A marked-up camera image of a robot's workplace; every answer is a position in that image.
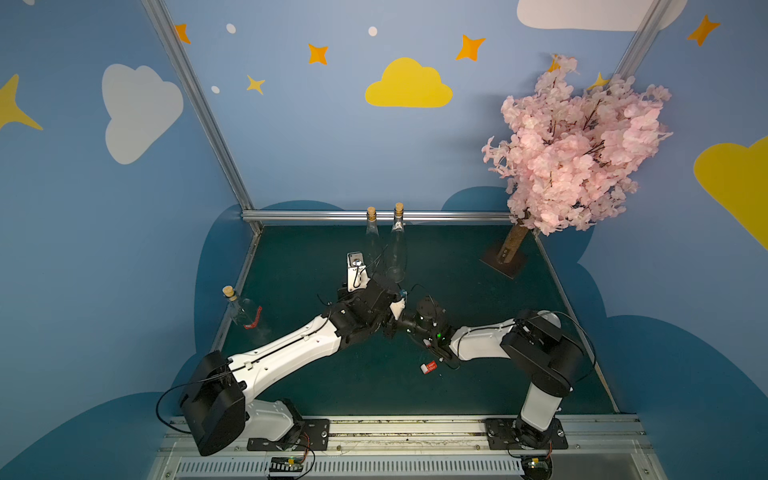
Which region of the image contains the bottle red label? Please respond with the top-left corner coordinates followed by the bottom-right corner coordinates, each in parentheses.
top-left (420, 361), bottom-right (438, 374)

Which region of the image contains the clear glass bottle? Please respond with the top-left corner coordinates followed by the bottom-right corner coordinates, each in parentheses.
top-left (384, 203), bottom-right (407, 283)
top-left (363, 207), bottom-right (384, 278)
top-left (222, 285), bottom-right (269, 345)

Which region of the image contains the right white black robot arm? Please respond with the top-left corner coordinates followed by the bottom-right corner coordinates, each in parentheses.
top-left (386, 295), bottom-right (593, 443)

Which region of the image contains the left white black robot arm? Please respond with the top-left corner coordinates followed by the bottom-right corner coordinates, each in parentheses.
top-left (177, 274), bottom-right (405, 456)

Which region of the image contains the left small circuit board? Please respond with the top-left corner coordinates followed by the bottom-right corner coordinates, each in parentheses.
top-left (266, 457), bottom-right (305, 479)

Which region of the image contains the small circuit board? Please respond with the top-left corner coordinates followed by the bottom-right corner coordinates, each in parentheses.
top-left (520, 456), bottom-right (553, 480)
top-left (266, 457), bottom-right (305, 479)

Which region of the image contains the right small circuit board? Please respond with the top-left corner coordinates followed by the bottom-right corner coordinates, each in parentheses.
top-left (520, 456), bottom-right (553, 480)

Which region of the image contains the pink artificial blossom tree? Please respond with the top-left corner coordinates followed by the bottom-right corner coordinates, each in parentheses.
top-left (482, 55), bottom-right (671, 271)

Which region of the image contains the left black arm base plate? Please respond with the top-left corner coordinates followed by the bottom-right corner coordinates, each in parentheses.
top-left (246, 418), bottom-right (331, 451)

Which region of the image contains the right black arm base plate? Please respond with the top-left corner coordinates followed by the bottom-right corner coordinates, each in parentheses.
top-left (483, 418), bottom-right (569, 450)

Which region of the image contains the aluminium back frame bar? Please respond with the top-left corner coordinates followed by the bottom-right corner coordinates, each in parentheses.
top-left (241, 209), bottom-right (512, 224)

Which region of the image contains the aluminium front rail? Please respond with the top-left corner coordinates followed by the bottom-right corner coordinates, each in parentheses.
top-left (148, 415), bottom-right (666, 479)

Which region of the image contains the left aluminium frame post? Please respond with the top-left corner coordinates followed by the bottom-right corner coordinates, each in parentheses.
top-left (141, 0), bottom-right (253, 210)

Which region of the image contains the aluminium frame post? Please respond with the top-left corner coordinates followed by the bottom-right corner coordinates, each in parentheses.
top-left (614, 0), bottom-right (673, 79)
top-left (141, 0), bottom-right (253, 210)

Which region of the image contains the right aluminium frame post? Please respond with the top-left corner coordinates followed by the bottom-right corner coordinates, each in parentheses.
top-left (614, 0), bottom-right (673, 79)

